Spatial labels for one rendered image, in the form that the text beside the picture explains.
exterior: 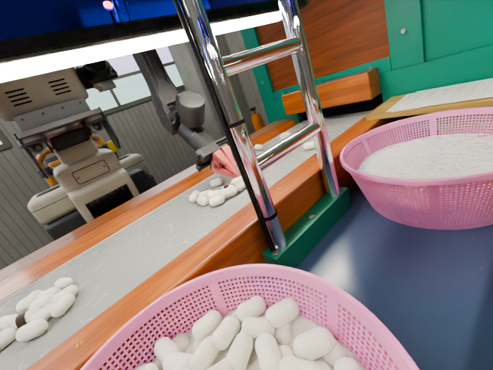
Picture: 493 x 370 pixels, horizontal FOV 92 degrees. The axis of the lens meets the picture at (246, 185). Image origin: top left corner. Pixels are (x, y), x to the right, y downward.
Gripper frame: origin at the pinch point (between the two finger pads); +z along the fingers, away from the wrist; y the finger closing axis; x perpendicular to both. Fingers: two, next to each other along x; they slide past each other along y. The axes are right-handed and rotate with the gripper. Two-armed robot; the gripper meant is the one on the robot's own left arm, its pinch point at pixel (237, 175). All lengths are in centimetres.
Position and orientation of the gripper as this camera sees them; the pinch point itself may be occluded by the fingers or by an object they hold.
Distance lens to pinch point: 55.5
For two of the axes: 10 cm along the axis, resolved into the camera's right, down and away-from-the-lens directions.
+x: -1.5, 5.9, 7.9
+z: 6.8, 6.5, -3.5
